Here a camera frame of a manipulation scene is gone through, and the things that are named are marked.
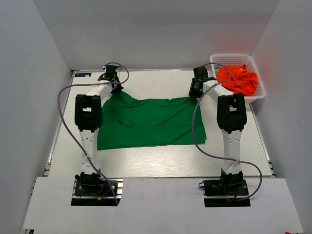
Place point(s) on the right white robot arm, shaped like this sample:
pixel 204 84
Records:
pixel 231 116

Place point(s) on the white plastic basket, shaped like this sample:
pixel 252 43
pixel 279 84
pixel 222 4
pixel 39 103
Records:
pixel 241 59

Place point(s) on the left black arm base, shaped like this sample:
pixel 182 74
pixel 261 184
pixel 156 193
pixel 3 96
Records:
pixel 93 190

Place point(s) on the green t-shirt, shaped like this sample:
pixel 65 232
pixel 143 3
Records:
pixel 129 122

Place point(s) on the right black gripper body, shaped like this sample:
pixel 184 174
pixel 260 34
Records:
pixel 193 91

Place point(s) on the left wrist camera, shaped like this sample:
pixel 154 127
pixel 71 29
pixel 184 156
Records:
pixel 110 71

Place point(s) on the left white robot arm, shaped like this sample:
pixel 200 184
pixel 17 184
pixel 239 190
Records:
pixel 89 118

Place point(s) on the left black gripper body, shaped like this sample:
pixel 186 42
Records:
pixel 119 87

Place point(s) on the orange t-shirt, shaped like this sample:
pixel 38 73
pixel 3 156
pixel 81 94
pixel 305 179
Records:
pixel 238 80

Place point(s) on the blue label sticker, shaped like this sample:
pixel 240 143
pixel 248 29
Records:
pixel 81 75

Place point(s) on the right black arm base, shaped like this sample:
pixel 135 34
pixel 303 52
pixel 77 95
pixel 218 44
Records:
pixel 227 191

